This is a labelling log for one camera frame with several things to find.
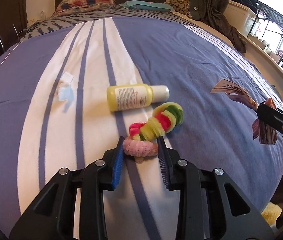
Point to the blue white striped bedspread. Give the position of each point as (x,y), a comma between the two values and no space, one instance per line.
(40,134)

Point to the brown curtain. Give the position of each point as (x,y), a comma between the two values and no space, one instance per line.
(211,12)

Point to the plaid red blue pillow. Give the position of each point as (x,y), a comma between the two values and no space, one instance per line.
(68,7)

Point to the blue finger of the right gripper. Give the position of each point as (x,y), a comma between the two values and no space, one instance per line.
(270,116)

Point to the black metal rack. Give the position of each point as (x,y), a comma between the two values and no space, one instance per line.
(268,26)

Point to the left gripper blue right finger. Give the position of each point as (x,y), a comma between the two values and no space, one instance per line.
(164,160)

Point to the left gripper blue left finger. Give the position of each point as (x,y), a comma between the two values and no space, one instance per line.
(117,162)

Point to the yellow lotion bottle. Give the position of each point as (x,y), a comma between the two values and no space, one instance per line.
(126,97)

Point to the white storage bin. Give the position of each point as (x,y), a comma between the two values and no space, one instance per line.
(240,17)

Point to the grey patterned blanket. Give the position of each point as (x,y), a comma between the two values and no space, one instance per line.
(60,22)

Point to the white crumpled tissue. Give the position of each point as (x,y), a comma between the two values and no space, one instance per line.
(64,89)

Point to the yellow fluffy rug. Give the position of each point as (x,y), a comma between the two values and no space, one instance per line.
(271,213)

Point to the teal folded pillow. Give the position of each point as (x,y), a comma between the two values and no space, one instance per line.
(150,6)

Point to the patterned brown cushion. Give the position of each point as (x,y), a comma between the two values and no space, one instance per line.
(190,8)

